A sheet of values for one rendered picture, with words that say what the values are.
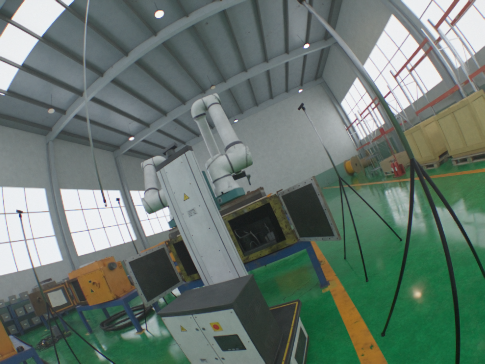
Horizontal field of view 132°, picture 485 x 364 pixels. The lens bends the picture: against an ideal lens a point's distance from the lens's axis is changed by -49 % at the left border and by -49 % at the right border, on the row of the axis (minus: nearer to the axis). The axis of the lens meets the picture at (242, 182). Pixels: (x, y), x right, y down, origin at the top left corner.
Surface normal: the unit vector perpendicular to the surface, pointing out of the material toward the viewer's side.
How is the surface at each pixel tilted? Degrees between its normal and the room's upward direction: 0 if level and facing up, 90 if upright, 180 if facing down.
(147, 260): 90
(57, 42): 180
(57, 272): 90
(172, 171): 90
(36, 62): 180
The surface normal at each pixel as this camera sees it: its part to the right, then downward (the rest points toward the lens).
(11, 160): 0.89, -0.43
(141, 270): 0.81, -0.43
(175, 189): -0.33, 0.03
